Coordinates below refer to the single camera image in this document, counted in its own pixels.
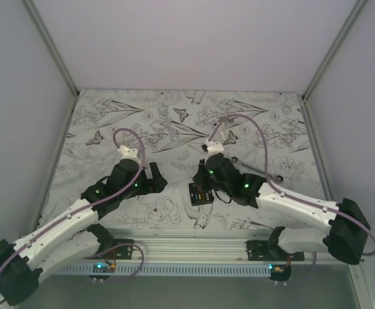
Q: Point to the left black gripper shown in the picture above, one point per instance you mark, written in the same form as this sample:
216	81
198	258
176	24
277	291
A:
153	185

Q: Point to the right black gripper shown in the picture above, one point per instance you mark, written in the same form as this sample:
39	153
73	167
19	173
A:
200	177

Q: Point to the black fuse box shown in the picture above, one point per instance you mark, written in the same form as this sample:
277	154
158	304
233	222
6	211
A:
199	196

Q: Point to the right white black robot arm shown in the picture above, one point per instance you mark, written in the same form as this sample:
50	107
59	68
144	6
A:
340	229

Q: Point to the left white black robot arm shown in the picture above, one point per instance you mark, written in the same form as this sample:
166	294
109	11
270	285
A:
17	280

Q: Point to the small metal socket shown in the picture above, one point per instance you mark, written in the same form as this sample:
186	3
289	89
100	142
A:
229	119

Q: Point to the silver ratchet wrench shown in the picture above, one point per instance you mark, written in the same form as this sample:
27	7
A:
275	177

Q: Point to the floral patterned mat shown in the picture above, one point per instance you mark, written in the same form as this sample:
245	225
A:
269	132

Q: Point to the left small circuit board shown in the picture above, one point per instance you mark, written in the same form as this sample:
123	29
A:
101	272

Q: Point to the small circuit board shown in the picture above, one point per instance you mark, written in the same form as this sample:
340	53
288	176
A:
101	272
280	273

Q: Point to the right small circuit board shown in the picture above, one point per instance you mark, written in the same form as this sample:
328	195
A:
280	273

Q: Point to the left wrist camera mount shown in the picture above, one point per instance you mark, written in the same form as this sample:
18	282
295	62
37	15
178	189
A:
128	153

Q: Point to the aluminium rail frame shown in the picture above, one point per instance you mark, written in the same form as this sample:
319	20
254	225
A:
187	248

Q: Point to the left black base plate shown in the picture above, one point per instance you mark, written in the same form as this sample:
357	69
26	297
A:
114	250

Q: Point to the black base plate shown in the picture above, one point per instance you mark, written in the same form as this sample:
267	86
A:
258	250
114	250

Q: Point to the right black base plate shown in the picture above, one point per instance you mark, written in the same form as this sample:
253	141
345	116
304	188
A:
258	250

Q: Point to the white slotted cable duct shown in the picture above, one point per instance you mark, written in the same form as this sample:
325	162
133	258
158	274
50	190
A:
175	270

